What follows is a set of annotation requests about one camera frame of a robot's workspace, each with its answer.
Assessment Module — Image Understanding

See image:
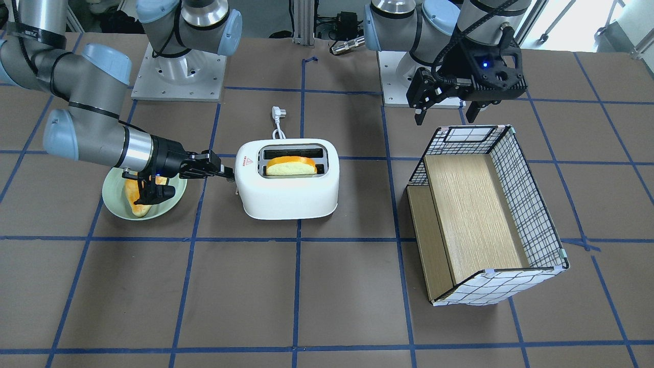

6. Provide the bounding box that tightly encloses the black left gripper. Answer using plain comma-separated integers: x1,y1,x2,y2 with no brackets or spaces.
407,26,528,126

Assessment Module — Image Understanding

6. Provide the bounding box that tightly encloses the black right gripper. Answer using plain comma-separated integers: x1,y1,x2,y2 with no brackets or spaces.
150,135,235,181

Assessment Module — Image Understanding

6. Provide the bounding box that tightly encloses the white toaster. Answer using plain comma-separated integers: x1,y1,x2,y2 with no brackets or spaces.
234,139,340,220

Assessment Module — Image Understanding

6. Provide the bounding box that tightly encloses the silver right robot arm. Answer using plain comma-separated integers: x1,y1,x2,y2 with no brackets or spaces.
2,1,234,186

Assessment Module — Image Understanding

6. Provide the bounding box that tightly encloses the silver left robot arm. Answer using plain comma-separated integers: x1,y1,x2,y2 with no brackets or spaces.
364,1,530,125

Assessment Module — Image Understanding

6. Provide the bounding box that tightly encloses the yellow bread slice in toaster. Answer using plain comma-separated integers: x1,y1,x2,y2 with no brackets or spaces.
266,156,317,176

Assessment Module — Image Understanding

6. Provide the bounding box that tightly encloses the yellow bread slice on plate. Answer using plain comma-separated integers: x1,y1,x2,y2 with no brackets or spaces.
124,179,153,218

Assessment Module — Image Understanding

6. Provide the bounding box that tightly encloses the green plate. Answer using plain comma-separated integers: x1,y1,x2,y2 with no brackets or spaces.
102,166,188,221

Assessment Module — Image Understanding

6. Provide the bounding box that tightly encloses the silver metal cylinder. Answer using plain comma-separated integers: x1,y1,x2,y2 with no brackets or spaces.
329,36,366,56

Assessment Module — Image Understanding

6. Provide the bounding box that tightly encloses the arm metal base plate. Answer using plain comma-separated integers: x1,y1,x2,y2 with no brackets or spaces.
376,51,466,109
131,45,227,102

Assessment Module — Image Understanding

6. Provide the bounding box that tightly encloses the white toaster power cord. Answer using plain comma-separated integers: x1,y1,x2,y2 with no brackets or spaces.
270,105,288,141

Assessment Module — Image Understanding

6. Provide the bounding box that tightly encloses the wire grid wooden box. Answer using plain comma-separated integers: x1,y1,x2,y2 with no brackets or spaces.
406,125,570,307

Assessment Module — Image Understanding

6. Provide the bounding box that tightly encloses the aluminium frame post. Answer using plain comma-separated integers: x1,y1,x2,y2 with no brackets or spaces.
288,1,318,48

